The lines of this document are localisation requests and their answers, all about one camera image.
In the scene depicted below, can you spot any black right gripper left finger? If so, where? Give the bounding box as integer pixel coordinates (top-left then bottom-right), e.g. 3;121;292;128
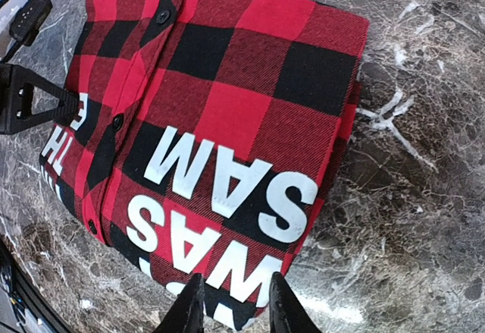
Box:
157;273;205;333

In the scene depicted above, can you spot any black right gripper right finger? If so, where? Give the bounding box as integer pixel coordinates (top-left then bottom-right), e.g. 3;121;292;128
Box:
269;272;314;333

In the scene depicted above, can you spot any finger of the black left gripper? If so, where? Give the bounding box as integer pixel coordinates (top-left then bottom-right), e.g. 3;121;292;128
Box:
0;62;83;135

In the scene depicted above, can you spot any red black plaid shirt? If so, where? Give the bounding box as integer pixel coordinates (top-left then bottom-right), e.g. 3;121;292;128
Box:
39;0;369;331

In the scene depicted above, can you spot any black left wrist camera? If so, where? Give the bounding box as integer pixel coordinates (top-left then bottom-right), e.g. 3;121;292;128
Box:
1;0;53;63

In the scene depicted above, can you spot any black front rail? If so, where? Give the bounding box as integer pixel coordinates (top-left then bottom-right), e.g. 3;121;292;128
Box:
1;243;74;333

